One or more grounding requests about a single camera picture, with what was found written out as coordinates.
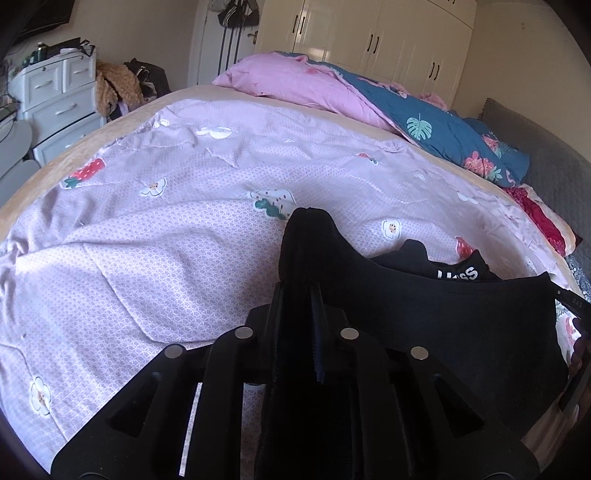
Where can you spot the white drawer cabinet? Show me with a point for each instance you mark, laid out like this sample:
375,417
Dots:
60,106

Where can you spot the pink quilt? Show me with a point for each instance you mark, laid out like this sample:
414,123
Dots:
295,83

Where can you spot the person's right hand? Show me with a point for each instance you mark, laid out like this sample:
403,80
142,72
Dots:
582,344

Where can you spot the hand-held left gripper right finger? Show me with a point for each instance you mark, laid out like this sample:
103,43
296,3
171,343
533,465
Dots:
317,341

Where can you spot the grey padded headboard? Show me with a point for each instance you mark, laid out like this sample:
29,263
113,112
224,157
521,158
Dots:
545,143

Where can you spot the lilac printed bed sheet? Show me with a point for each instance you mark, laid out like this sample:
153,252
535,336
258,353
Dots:
184,230

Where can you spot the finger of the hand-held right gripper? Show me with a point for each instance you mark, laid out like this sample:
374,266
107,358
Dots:
561,290

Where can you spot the black hanging bags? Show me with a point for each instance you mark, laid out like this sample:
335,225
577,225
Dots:
238,14

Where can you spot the white door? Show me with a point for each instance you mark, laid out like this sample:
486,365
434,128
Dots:
207,46

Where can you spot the cream wardrobe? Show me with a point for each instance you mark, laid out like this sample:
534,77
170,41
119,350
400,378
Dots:
378,41

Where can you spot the white rounded object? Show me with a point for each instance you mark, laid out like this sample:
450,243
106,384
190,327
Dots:
14,143

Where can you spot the red floral pillow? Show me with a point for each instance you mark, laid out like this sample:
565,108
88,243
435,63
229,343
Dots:
540,217

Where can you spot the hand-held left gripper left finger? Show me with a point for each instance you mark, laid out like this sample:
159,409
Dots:
277,323

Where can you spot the dark bag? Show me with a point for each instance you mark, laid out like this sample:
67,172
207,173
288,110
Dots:
152,76

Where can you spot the blue floral quilt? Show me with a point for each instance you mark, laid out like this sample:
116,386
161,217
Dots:
438,134

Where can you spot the green bottle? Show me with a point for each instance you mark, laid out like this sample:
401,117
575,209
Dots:
42,51

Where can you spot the black t-shirt with orange patches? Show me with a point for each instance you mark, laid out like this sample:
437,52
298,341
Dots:
461,323

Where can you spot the grey patterned cloth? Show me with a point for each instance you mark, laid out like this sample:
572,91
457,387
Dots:
581,272

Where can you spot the brown crumpled cloth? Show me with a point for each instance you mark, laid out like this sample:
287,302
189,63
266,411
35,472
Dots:
117,90

